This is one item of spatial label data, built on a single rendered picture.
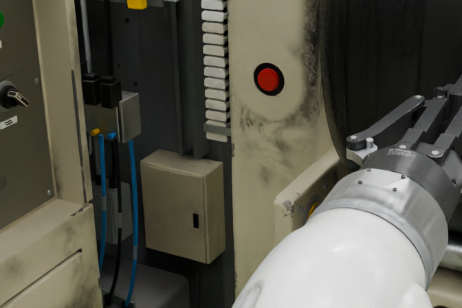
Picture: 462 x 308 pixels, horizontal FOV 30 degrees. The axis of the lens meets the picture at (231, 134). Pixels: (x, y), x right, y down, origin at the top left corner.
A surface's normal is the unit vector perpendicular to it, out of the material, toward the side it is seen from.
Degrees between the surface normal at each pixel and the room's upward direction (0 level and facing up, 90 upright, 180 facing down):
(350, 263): 20
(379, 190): 9
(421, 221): 48
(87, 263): 90
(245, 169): 90
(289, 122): 90
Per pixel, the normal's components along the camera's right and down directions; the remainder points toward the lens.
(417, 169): 0.28, -0.72
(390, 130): 0.74, 0.27
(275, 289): -0.35, -0.81
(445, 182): 0.69, -0.32
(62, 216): -0.03, -0.92
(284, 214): -0.49, 0.34
